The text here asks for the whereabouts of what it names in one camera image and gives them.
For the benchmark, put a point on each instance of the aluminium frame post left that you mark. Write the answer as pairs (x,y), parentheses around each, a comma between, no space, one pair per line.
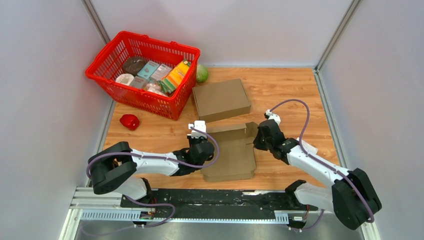
(96,20)

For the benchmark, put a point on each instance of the red bell pepper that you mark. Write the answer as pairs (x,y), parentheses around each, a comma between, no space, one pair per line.
(130,121)

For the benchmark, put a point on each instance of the green carton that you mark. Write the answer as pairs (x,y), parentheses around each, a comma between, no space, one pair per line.
(166,87)

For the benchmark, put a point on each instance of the aluminium frame post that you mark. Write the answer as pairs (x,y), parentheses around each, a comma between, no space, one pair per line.
(352,8)
(96,20)

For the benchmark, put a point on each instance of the pink white packet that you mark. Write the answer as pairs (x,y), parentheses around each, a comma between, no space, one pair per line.
(155,88)

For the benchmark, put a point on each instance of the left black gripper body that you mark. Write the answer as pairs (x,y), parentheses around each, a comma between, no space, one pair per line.
(193,141)

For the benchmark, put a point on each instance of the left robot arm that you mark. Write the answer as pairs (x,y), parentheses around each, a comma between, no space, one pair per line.
(115,168)

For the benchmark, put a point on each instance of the teal small box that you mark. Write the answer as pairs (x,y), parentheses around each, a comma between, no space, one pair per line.
(147,71)

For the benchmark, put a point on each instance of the clear plastic packet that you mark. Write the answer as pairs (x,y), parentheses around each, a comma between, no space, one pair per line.
(306,147)

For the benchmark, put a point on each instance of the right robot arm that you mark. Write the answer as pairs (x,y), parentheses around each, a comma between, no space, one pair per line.
(349,194)

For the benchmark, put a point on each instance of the grey small box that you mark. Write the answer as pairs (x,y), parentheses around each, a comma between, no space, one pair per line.
(161,72)

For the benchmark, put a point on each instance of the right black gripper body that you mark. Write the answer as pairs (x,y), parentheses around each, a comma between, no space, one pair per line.
(260,143)

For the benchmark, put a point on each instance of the white round roll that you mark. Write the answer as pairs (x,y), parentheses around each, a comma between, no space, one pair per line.
(125,79)

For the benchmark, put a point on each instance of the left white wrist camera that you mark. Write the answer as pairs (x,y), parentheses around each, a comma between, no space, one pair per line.
(198,129)

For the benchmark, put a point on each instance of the small cardboard sheet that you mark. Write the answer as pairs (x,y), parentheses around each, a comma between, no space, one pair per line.
(236,159)

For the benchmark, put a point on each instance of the large brown cardboard box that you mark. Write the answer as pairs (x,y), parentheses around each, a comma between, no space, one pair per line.
(221,100)

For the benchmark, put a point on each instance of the yellow orange juice carton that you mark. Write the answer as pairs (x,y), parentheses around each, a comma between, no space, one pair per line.
(177,74)

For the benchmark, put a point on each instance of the red plastic shopping basket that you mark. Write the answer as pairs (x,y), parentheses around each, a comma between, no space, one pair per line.
(108,65)

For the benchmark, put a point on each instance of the grey pink box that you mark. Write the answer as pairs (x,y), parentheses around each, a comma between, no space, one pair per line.
(139,83)

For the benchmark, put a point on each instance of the green cabbage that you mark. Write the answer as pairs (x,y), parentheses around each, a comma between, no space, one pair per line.
(202,73)

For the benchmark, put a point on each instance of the aluminium frame post right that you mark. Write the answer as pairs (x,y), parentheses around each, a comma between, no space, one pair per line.
(352,8)

